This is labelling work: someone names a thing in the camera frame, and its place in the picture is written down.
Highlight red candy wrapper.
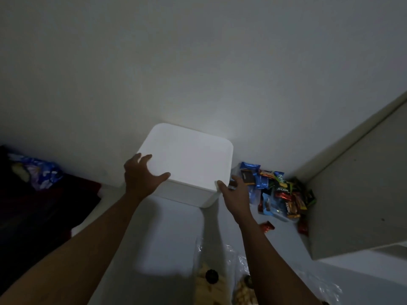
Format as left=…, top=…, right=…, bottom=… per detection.
left=259, top=220, right=276, bottom=235

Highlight dark red bed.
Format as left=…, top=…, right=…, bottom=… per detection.
left=0, top=144, right=103, bottom=287

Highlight person's right hand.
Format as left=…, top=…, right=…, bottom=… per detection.
left=216, top=174, right=254, bottom=225

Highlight person's left forearm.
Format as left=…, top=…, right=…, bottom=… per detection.
left=0, top=193, right=142, bottom=305

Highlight white plastic storage bin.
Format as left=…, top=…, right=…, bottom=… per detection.
left=118, top=122, right=235, bottom=209

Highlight clear bag yellow sticks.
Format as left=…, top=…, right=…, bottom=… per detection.
left=192, top=237, right=233, bottom=305

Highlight blue plastic bag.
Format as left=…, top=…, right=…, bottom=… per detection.
left=7, top=153, right=65, bottom=191

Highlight person's left hand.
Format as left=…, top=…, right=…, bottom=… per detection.
left=123, top=152, right=172, bottom=201

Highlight person's right forearm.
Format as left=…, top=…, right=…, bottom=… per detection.
left=238, top=216, right=322, bottom=305

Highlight white shelf unit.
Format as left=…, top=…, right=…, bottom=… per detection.
left=287, top=90, right=407, bottom=261

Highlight clear bag of orange-yellow snacks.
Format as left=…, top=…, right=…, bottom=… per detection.
left=230, top=250, right=259, bottom=305

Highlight pile of candies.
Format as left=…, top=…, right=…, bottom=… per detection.
left=238, top=161, right=318, bottom=236

